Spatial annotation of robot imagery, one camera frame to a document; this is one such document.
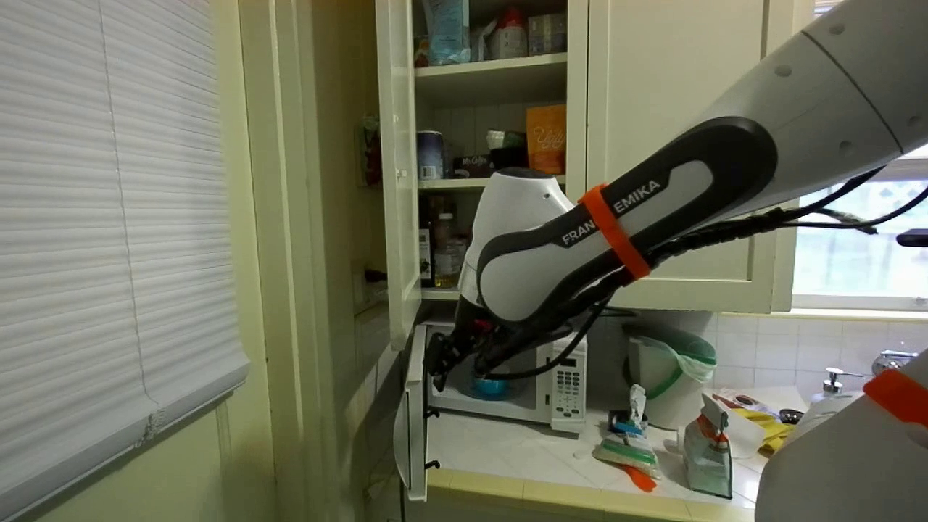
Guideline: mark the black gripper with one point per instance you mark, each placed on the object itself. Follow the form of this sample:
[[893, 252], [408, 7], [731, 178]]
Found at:
[[471, 330]]

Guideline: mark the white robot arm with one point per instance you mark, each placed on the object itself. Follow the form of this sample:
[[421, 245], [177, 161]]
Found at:
[[832, 104]]

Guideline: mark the dark jar in cabinet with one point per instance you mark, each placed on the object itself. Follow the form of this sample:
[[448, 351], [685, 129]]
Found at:
[[448, 251]]

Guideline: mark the blue bowl in microwave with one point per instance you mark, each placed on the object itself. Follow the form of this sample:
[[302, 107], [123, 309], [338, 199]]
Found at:
[[487, 390]]

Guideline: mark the white microwave oven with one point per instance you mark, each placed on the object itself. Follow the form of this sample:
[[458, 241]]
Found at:
[[542, 386]]

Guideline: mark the orange box on shelf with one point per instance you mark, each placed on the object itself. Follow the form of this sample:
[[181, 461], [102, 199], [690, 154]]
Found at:
[[547, 136]]

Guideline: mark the white carton with red cap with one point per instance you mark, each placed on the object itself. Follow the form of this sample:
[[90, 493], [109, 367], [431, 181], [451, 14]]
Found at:
[[709, 465]]

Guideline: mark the white window blind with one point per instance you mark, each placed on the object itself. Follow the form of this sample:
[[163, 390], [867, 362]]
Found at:
[[116, 306]]

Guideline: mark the dish brush with orange handle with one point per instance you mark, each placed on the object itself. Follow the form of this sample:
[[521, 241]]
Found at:
[[625, 442]]

